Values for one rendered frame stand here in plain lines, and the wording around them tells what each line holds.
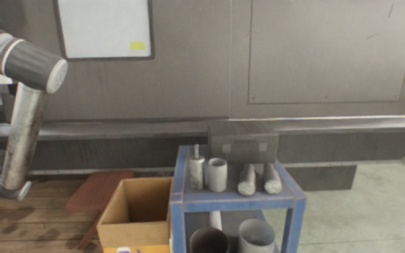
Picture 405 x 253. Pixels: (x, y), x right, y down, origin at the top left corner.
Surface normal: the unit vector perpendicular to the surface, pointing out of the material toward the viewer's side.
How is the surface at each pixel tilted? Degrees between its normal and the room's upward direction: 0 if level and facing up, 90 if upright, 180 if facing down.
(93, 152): 90
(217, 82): 86
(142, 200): 90
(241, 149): 90
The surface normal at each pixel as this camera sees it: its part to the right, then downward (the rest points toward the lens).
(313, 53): 0.04, 0.25
